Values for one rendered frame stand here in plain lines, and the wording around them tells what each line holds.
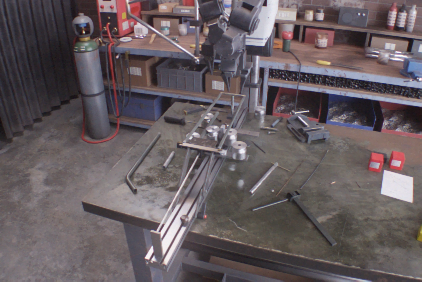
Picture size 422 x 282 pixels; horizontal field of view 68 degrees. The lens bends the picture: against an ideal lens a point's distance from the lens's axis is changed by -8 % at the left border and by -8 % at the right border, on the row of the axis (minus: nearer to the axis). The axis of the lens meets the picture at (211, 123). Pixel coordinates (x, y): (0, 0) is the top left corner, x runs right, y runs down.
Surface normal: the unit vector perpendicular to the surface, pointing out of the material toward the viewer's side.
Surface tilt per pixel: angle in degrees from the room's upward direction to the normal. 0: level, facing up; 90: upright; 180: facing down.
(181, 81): 90
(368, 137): 0
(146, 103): 90
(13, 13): 90
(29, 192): 0
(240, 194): 0
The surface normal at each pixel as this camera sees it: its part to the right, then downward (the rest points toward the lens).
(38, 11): 0.39, 0.45
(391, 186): 0.00, -0.88
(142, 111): -0.31, 0.46
